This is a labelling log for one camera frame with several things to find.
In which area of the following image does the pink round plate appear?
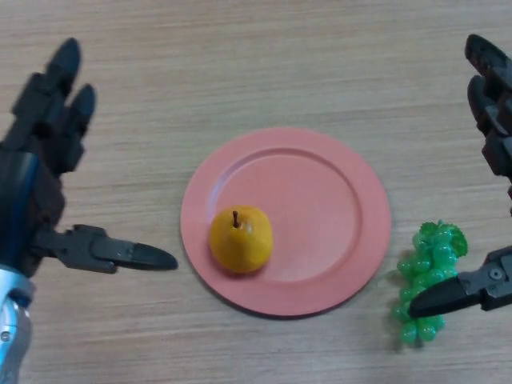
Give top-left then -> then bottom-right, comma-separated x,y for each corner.
179,127 -> 392,319

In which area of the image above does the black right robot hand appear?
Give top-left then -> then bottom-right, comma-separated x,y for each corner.
408,34 -> 512,320

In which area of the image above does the yellow pear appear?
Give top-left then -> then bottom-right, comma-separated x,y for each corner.
210,205 -> 274,275

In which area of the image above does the green grape bunch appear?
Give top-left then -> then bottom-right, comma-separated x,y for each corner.
390,218 -> 469,348

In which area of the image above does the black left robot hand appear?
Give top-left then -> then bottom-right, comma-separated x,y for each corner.
0,38 -> 179,277

